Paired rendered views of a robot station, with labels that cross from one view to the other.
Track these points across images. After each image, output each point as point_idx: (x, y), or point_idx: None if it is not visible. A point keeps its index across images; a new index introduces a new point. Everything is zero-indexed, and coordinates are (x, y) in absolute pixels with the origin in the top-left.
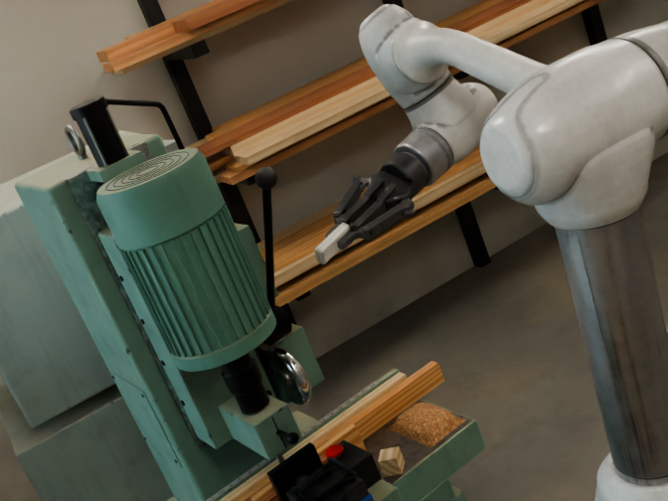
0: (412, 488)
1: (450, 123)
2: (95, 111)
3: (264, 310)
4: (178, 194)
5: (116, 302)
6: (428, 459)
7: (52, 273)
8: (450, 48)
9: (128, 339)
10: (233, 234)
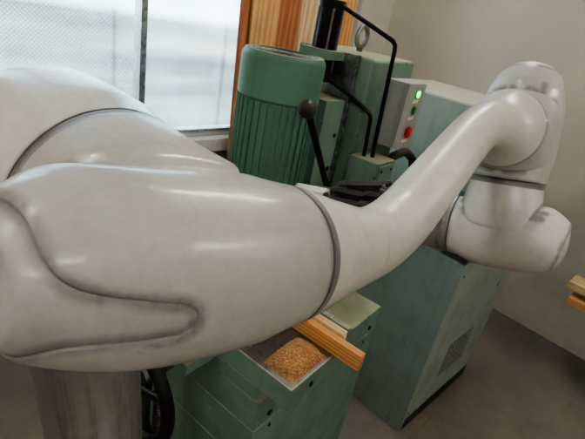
0: (233, 357)
1: (467, 215)
2: (324, 5)
3: None
4: (252, 68)
5: None
6: (251, 361)
7: None
8: (453, 120)
9: None
10: (279, 127)
